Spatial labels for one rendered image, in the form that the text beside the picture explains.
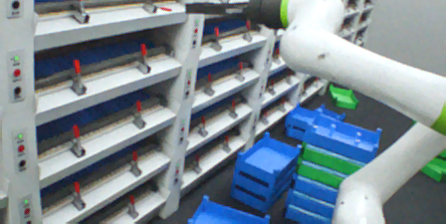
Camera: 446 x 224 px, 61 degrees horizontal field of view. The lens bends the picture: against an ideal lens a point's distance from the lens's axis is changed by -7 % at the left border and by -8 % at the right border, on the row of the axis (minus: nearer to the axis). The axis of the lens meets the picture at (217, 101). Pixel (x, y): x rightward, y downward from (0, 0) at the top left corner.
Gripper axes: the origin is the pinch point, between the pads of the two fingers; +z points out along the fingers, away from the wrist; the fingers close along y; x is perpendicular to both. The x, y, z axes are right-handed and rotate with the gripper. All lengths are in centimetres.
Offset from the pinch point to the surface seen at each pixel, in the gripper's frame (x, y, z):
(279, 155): -78, 78, 8
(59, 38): -4.2, -34.9, 17.0
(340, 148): -59, 58, -28
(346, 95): -91, 249, 18
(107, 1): 2.9, -14.3, 21.4
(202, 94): -39, 40, 27
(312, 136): -55, 56, -15
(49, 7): 3.1, -33.5, 21.7
